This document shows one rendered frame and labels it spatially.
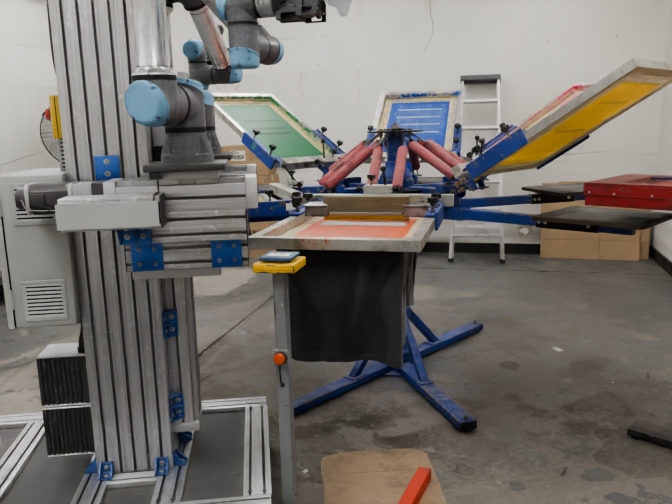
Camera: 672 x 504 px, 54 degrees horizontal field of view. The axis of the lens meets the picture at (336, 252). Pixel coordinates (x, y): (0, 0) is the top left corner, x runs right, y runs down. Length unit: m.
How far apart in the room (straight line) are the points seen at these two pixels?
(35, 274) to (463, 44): 5.31
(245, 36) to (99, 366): 1.17
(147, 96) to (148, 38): 0.15
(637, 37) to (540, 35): 0.85
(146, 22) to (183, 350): 1.06
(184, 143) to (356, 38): 5.15
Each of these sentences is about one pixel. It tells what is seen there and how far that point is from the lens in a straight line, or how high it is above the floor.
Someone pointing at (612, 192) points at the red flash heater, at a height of 1.07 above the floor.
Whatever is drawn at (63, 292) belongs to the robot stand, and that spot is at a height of 0.87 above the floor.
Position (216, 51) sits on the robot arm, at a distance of 2.62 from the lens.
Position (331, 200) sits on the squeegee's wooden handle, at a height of 1.04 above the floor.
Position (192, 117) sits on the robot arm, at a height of 1.38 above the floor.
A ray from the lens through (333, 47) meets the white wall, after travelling 7.00.
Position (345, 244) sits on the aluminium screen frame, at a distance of 2.13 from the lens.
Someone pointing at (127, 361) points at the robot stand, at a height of 0.62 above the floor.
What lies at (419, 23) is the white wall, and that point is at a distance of 6.87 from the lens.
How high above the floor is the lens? 1.36
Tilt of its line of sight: 11 degrees down
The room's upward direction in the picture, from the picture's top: 1 degrees counter-clockwise
